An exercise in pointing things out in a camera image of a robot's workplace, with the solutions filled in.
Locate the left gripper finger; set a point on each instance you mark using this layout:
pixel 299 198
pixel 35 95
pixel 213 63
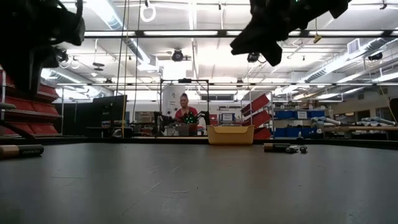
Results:
pixel 33 77
pixel 17 79

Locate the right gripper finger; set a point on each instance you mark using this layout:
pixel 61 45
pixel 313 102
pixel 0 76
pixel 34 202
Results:
pixel 273 53
pixel 255 40

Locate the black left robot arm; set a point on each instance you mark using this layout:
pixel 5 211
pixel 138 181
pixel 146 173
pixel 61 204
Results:
pixel 18 7

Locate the neighbouring station robot arm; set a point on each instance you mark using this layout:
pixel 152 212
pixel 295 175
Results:
pixel 191 118
pixel 163 123

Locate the red shelf bin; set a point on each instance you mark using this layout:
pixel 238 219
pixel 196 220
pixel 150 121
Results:
pixel 18 127
pixel 15 104
pixel 43 128
pixel 49 91
pixel 46 108

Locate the yellow hanging hook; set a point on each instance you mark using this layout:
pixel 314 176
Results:
pixel 317 39

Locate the black ceiling spotlight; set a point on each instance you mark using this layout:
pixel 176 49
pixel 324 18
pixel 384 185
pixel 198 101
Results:
pixel 63 56

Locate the metal shelf rack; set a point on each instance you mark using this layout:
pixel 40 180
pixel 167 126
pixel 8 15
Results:
pixel 46 115

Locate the black diagonal strut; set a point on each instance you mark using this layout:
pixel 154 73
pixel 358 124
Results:
pixel 12 129

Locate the red tilted bin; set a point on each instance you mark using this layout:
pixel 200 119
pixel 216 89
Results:
pixel 256 104
pixel 259 119
pixel 262 133

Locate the black disc ceiling fixture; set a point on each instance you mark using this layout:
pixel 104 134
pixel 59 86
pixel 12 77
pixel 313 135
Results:
pixel 98 64

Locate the white air vent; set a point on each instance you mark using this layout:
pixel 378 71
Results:
pixel 354 46

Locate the copper-top black Duracell battery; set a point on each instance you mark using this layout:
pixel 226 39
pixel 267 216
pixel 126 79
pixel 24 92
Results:
pixel 276 148
pixel 28 151

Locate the blue storage bin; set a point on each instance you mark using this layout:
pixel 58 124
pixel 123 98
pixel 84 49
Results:
pixel 289 132
pixel 315 114

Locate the white blue sign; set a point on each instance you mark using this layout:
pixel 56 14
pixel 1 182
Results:
pixel 227 117

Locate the black monitor screen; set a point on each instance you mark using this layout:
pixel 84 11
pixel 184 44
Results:
pixel 109 109

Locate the white material roll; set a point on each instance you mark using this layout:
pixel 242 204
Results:
pixel 329 121
pixel 377 120

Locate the yellow plastic bin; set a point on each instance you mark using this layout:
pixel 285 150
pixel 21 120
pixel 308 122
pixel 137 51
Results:
pixel 230 135

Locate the silver battery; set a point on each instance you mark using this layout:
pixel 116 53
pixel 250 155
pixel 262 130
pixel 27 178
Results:
pixel 303 149
pixel 292 149

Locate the person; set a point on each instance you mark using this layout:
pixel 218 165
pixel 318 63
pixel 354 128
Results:
pixel 185 113

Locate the white cylindrical tank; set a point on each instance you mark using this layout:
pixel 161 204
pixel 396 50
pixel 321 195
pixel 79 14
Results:
pixel 168 99

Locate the light wooden table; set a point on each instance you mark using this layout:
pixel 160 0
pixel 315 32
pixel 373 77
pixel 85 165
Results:
pixel 357 128

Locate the silver ventilation duct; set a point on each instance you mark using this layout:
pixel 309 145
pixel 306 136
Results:
pixel 323 74

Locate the black ceiling dome camera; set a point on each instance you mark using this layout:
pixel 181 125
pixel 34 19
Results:
pixel 177 56

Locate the thin black frame stand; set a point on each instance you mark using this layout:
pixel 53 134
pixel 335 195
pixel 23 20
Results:
pixel 185 80

